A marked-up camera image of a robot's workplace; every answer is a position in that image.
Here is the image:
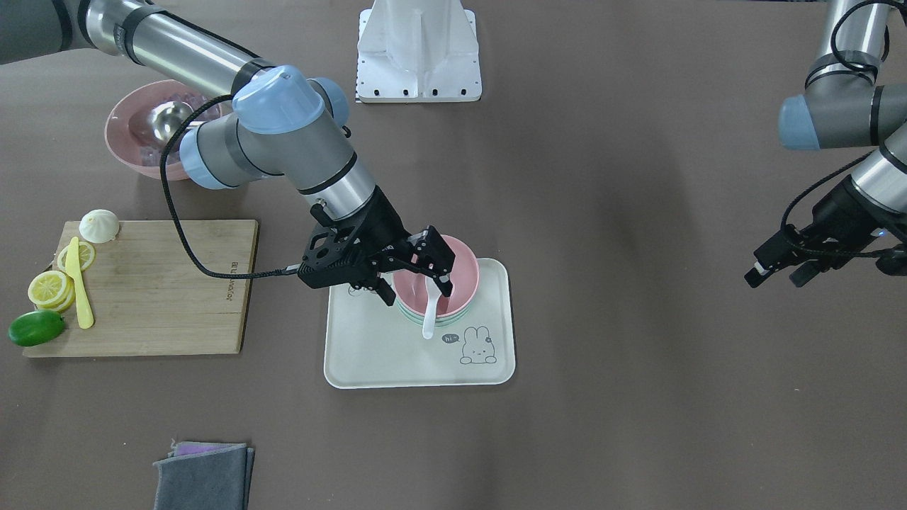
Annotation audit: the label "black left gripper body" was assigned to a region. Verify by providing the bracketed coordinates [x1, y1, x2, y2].
[779, 177, 906, 276]

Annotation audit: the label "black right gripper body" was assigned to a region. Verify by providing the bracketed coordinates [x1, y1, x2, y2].
[298, 187, 427, 288]

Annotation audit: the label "small pink bowl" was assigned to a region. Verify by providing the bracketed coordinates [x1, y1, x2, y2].
[391, 234, 480, 315]

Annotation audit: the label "white ceramic spoon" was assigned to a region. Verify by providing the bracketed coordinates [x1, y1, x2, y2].
[422, 278, 443, 339]

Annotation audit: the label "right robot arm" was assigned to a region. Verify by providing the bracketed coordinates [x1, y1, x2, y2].
[2, 1, 456, 305]

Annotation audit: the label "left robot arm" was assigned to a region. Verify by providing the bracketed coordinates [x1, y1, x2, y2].
[745, 1, 906, 288]

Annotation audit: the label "cream rabbit tray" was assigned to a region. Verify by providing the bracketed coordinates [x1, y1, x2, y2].
[324, 258, 517, 390]

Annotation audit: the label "green stacked bowls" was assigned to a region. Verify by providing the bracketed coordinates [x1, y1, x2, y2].
[395, 300, 472, 327]

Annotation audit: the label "wooden cutting board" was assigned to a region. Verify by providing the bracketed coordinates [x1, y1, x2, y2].
[23, 220, 259, 358]

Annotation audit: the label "metal scoop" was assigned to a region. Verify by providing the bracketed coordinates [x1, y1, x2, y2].
[146, 101, 193, 147]

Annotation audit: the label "white garlic bulb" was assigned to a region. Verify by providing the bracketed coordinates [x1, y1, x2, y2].
[78, 209, 120, 244]

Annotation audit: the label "grey folded cloth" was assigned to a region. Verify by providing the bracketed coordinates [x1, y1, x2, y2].
[153, 441, 255, 509]

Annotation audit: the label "yellow plastic knife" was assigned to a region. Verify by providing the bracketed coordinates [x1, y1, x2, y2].
[64, 237, 95, 329]

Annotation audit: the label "lemon slices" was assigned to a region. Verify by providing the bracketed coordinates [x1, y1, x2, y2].
[27, 246, 75, 312]

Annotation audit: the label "green lime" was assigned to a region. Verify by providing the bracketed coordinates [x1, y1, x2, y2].
[7, 310, 65, 346]

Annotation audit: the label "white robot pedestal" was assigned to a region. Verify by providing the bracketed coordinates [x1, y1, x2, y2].
[354, 1, 483, 103]

